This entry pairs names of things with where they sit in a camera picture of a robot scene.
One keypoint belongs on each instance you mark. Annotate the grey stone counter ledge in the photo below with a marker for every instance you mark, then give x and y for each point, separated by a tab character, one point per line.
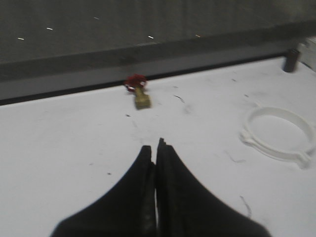
56	45

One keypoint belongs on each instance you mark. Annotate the dark brown cylindrical coupling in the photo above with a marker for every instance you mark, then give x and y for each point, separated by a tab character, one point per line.
291	60

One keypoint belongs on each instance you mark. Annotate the brass valve red handwheel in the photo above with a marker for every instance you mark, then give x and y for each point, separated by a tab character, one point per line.
136	84

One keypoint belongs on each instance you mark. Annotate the white half-ring pipe clamp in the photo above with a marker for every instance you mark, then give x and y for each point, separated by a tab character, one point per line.
245	138

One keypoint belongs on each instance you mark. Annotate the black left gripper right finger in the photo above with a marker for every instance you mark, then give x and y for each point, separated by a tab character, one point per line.
187	209

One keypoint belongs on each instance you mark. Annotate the white circuit breaker red switch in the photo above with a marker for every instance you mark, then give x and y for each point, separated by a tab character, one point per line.
307	51

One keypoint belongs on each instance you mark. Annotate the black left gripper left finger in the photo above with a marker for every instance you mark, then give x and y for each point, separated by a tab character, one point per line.
126	210

